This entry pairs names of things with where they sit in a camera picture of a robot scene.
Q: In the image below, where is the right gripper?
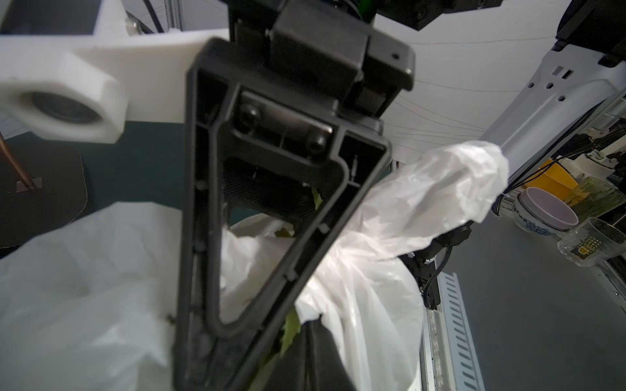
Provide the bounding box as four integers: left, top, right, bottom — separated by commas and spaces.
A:
227, 1, 416, 132

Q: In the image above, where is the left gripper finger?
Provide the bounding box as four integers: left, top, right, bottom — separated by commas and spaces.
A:
264, 319, 355, 391

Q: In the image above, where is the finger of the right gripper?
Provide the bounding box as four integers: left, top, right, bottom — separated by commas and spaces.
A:
173, 37, 391, 390

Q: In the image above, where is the white plastic bag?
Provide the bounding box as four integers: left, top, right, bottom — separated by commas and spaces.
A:
1, 141, 509, 390

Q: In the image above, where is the green table mat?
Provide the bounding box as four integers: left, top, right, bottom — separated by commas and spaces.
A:
7, 122, 186, 219

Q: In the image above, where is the bronze scroll hanger stand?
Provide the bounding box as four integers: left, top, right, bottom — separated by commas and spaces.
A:
1, 140, 89, 257

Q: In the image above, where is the yellow plastic cup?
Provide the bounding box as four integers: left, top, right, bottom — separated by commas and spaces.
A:
523, 163, 578, 200

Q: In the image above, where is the purple lidded ceramic bowl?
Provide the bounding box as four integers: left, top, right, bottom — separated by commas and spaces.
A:
513, 187, 579, 236

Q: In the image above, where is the clear plastic container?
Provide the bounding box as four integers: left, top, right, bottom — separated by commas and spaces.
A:
557, 218, 625, 267

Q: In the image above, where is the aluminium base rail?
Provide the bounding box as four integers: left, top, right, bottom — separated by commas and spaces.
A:
417, 263, 485, 391

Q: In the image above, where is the white vented cable duct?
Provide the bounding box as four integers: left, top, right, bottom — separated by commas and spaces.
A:
438, 272, 485, 390

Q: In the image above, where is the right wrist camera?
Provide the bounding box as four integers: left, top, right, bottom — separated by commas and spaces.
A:
1, 1, 228, 143

